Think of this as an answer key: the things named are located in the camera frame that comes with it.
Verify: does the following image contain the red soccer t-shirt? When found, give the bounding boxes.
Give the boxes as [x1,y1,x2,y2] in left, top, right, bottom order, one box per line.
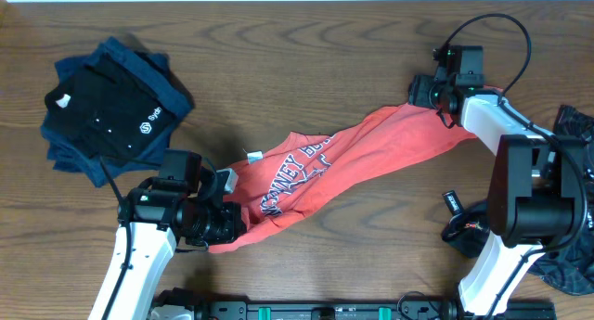
[208,85,505,255]

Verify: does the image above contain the black patterned jersey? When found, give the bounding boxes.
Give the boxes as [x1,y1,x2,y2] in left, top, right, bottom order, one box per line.
[441,105,593,296]

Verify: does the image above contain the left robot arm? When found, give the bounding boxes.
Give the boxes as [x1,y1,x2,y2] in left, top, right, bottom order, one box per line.
[89,149,247,319]

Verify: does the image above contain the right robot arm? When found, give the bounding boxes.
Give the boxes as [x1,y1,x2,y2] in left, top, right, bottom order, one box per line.
[408,44,588,319]

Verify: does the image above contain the black folded polo shirt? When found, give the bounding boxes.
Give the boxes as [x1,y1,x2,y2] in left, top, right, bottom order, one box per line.
[44,56,177,159]

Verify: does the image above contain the navy folded shirt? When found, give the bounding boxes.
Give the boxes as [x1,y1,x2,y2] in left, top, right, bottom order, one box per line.
[40,37,193,187]

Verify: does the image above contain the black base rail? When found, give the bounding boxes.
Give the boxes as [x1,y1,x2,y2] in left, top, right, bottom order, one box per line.
[148,287,558,320]

